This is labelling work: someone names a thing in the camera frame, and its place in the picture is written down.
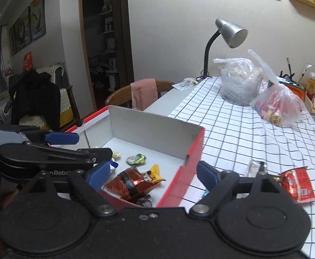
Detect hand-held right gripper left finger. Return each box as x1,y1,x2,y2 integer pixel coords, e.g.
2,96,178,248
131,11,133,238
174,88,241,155
22,160,119,218

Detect clear packet on table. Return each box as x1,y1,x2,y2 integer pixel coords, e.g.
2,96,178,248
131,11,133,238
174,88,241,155
172,77,198,89

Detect clear plastic bag with container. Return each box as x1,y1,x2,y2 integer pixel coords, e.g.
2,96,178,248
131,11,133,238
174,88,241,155
214,57,264,106

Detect small dark framed poster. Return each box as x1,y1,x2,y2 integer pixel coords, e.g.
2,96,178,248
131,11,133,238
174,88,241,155
8,24,17,57

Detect shiny brown-red snack packet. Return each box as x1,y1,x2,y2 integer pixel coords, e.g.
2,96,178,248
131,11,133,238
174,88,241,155
105,166,162,204

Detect medium dark framed poster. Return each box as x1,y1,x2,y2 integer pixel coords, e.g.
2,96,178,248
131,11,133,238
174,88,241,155
14,6,32,52

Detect wooden chair with towel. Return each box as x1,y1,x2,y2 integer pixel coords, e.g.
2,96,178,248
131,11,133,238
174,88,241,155
105,79,174,111

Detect black paintbrush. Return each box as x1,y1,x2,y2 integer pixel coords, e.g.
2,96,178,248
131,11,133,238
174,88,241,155
286,57,295,79

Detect bookshelf in doorway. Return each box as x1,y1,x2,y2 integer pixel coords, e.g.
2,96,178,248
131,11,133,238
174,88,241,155
89,0,120,92

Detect large dark framed poster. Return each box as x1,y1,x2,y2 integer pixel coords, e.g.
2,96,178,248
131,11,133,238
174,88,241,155
30,0,47,41

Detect green candy packet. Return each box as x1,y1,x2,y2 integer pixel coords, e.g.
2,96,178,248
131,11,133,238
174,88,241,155
126,153,147,165

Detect orange drink bottle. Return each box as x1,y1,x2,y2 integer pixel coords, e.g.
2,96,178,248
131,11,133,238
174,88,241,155
304,71,315,101

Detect black jacket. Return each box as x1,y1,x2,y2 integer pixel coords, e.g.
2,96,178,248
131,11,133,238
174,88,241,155
8,69,61,131

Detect yellow zigzag-edged snack packet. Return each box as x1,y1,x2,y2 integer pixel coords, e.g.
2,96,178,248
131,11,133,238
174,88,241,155
144,164,166,182

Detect green and orange pencil case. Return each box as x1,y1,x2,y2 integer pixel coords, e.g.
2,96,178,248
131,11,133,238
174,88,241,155
268,77,306,101

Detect armchair with yellow cover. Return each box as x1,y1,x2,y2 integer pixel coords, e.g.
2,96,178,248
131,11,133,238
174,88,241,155
8,62,81,133

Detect red cardboard box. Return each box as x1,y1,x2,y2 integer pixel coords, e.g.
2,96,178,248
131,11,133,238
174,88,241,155
64,105,205,208

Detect silver snack packet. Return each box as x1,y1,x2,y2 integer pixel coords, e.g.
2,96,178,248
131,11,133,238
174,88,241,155
244,160,268,178

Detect pink towel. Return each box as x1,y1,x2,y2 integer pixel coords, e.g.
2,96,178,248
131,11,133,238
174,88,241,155
130,78,158,111

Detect black-checked white tablecloth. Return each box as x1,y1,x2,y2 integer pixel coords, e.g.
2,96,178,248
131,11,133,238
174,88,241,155
168,77,315,259

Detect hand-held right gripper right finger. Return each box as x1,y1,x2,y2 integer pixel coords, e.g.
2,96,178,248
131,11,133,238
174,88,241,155
189,161,295,218

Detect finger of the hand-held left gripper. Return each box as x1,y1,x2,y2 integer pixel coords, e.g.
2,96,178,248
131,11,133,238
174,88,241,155
48,148,113,168
20,129,80,146

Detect pink plastic bag of food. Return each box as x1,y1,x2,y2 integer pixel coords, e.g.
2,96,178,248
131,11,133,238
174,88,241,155
248,49,307,127

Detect silver desk lamp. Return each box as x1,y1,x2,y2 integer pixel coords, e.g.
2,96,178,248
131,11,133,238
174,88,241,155
195,18,248,83

